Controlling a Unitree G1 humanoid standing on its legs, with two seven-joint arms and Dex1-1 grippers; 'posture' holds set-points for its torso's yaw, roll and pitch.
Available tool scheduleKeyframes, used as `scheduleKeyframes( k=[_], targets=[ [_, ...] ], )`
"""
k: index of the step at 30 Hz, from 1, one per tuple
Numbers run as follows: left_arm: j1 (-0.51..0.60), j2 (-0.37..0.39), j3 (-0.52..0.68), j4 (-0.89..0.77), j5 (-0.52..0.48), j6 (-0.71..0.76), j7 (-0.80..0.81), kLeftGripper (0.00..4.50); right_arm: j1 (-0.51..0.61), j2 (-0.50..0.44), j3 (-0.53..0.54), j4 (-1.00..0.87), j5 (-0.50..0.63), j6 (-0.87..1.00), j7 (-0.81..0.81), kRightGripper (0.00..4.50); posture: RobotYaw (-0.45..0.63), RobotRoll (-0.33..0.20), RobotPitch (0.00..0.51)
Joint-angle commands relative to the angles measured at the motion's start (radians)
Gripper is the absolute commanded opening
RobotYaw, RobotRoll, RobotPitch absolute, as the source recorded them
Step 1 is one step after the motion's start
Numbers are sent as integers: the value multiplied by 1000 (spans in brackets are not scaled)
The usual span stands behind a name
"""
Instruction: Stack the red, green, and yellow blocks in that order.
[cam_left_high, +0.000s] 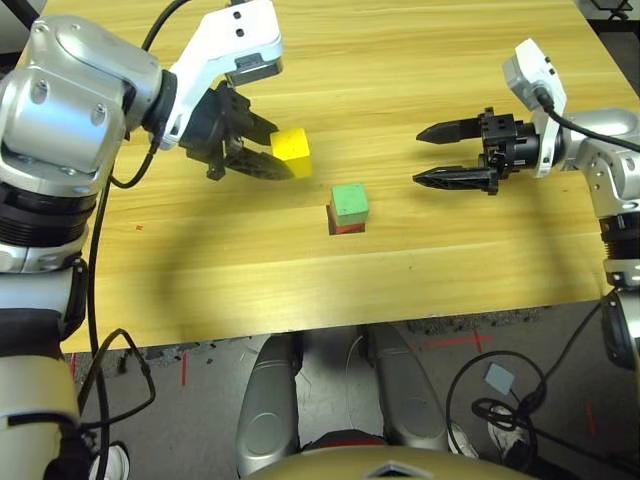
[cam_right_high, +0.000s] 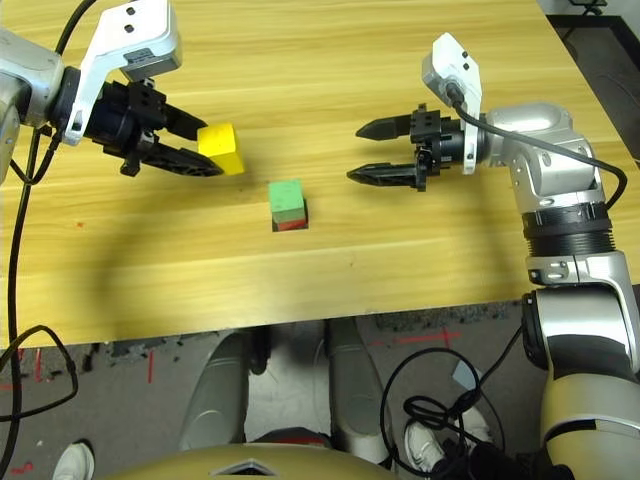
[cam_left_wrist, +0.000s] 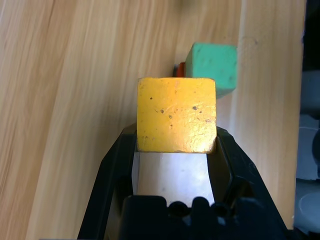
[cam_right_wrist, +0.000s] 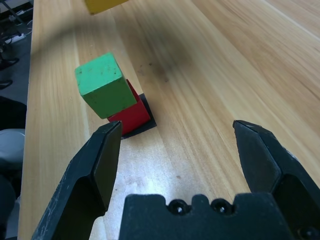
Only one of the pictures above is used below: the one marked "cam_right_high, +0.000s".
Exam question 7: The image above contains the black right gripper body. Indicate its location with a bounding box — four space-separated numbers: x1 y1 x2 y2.
409 103 467 176

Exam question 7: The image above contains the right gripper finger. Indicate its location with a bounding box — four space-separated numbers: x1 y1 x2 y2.
355 114 416 142
346 152 429 190

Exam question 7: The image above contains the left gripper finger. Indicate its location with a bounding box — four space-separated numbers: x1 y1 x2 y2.
122 143 225 179
162 103 209 143

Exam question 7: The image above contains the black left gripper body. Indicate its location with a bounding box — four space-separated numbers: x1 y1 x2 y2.
87 79 167 156

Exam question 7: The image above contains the yellow wooden block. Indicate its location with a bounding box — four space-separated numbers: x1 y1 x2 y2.
197 122 246 176

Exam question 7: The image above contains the green wooden block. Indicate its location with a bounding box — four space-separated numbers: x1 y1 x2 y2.
267 179 306 224

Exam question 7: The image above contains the black square marker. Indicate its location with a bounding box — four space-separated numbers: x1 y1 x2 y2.
271 199 310 235

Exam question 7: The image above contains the black chair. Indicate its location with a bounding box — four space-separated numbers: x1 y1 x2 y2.
569 0 609 19

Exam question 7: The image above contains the blue-grey paper scrap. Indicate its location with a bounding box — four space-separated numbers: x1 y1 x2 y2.
449 362 481 391

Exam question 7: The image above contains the grey right robot leg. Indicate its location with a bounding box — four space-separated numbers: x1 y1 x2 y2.
327 319 394 464

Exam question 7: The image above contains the grey robot leg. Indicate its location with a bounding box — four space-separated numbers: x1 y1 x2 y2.
327 319 394 464
180 332 254 451

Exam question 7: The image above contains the grey left robot leg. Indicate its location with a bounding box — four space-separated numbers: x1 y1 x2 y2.
180 332 254 451

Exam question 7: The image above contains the white sneaker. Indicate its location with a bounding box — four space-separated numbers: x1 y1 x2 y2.
404 422 446 474
464 407 494 441
52 442 96 480

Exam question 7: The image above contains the gold robot torso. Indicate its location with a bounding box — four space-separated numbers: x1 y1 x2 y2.
99 442 401 480

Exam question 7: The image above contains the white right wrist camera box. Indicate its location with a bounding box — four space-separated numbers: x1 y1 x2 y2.
421 32 484 176

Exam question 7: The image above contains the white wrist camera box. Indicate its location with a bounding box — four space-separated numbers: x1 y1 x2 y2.
421 32 484 176
64 0 181 147

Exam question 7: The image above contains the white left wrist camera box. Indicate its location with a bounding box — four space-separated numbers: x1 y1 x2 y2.
64 0 181 147

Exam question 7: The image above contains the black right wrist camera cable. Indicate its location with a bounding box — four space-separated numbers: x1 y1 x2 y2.
447 82 629 209

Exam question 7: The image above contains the black floor cable bundle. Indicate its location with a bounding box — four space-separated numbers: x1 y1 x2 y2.
379 329 524 480

